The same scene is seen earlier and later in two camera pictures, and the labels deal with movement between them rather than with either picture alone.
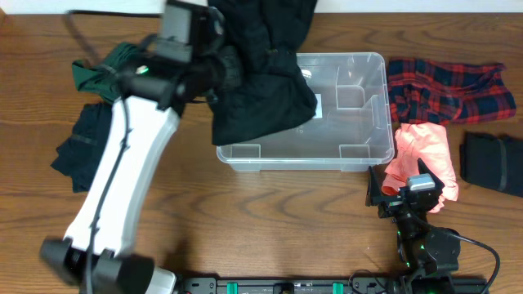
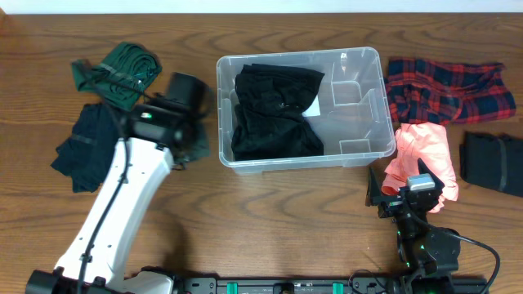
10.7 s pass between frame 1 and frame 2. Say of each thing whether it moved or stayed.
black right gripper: stayed
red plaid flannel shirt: stayed
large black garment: moved
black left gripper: moved
